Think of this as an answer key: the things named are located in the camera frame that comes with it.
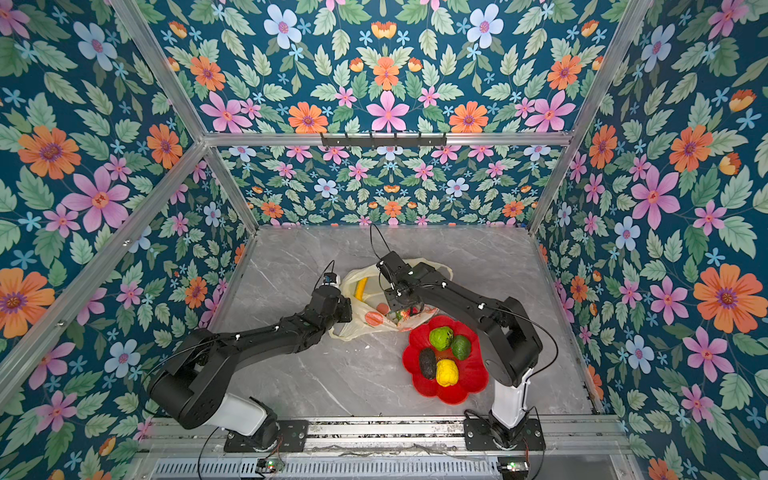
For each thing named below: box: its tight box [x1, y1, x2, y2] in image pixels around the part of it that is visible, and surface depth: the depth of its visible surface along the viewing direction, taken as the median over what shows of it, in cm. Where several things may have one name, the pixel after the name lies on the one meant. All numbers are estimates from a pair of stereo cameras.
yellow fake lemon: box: [435, 359, 459, 387], surface depth 81 cm
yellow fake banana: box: [354, 277, 368, 301], surface depth 100 cm
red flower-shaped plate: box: [402, 315, 489, 405], surface depth 84 cm
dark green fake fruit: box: [451, 335, 471, 361], surface depth 86 cm
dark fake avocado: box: [420, 348, 437, 380], surface depth 83 cm
